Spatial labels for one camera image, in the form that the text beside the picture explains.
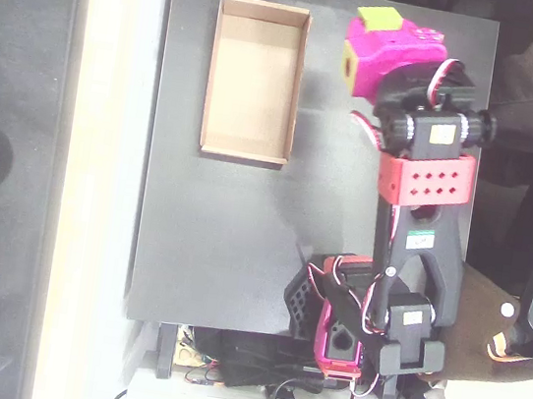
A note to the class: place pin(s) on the open cardboard box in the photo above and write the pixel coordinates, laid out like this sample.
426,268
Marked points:
253,78

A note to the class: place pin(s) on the black perforated arm base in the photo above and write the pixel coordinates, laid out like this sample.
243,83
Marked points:
298,308

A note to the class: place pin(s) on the green cube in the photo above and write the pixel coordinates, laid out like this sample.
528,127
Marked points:
379,18

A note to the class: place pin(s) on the black usb plug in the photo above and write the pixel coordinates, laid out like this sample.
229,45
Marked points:
283,394

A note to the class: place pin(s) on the yellow square gripper mount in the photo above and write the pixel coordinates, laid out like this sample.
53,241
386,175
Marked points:
349,64

